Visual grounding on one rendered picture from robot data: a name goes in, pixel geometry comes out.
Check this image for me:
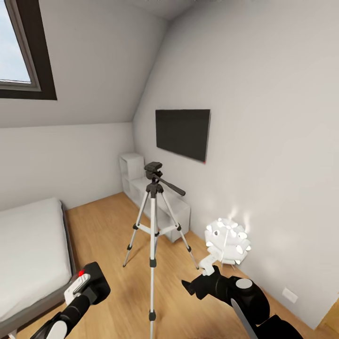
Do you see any digital camera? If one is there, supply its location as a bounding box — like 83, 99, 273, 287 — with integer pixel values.
78, 261, 111, 305

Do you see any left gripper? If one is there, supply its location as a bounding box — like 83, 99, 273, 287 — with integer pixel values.
67, 285, 99, 322

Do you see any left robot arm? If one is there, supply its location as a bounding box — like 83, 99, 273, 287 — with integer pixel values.
30, 274, 99, 339

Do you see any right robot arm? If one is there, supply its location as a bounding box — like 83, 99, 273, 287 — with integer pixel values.
182, 251, 304, 339

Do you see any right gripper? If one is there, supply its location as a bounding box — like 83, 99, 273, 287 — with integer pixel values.
182, 265, 223, 300

